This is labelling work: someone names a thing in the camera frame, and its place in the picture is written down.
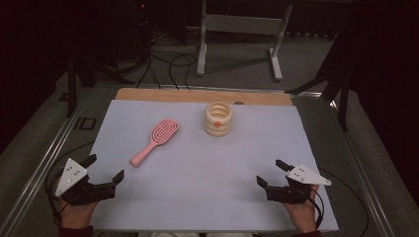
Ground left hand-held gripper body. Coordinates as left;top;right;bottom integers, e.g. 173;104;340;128
54;157;117;207

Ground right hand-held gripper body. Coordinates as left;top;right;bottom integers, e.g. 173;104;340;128
266;163;332;204

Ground pink hairbrush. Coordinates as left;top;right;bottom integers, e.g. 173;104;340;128
128;118;180;168

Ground cream ribbed cup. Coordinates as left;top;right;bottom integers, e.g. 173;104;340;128
204;101;233;137

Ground person's right hand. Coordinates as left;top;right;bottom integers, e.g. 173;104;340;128
282;185;320;233

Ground person's left hand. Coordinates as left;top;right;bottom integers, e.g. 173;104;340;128
58;197;99;229

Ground white table mat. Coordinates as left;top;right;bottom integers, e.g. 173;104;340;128
88;99;340;233

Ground black tripod stand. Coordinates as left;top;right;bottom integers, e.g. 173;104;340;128
64;48;136;119

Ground black angled stand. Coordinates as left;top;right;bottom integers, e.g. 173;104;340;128
285;31;353;132

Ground wooden board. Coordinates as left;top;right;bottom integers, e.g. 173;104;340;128
115;87;293;107

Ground grey metal stand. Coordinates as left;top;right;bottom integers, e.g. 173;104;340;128
196;0;293;82

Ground dark equipment with red light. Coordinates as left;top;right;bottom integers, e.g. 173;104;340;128
130;0;156;63

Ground left hand-held gripper cable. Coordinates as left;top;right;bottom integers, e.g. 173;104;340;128
44;140;97;228

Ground hand-held gripper cable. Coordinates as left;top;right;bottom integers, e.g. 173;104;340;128
44;140;97;228
307;167;371;237

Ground aluminium table frame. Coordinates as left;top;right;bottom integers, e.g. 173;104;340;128
0;82;396;237

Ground black rectangular bracket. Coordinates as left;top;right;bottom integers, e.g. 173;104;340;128
72;116;98;131

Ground right hand-held gripper cable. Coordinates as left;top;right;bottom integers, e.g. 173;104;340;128
307;167;371;237

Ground black floor cables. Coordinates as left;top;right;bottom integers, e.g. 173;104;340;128
135;31;198;91

